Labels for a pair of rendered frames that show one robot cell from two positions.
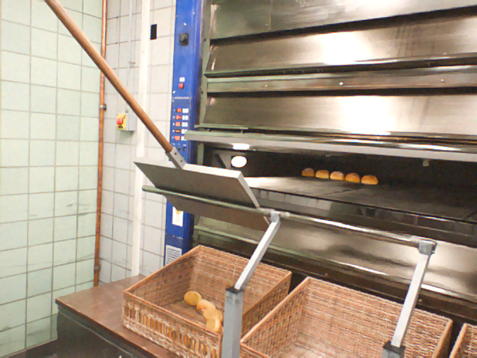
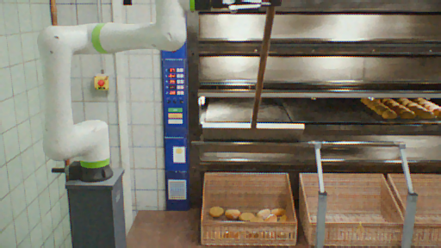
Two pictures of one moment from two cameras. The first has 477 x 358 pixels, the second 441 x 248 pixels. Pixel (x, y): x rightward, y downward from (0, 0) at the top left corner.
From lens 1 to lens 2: 1.85 m
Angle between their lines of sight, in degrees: 38
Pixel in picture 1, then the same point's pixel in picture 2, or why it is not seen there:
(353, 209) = (325, 127)
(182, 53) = not seen: hidden behind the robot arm
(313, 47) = (292, 25)
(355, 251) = (328, 151)
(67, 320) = not seen: outside the picture
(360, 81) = (326, 49)
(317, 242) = (302, 151)
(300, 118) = (286, 73)
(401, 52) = (352, 34)
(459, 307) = (382, 167)
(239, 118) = (234, 74)
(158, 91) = (139, 52)
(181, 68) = not seen: hidden behind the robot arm
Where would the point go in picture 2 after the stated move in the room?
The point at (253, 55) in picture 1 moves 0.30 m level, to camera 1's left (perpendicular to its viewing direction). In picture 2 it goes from (242, 27) to (202, 29)
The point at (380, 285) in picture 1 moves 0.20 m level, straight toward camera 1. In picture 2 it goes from (342, 166) to (359, 177)
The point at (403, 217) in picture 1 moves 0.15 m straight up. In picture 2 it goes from (355, 127) to (357, 104)
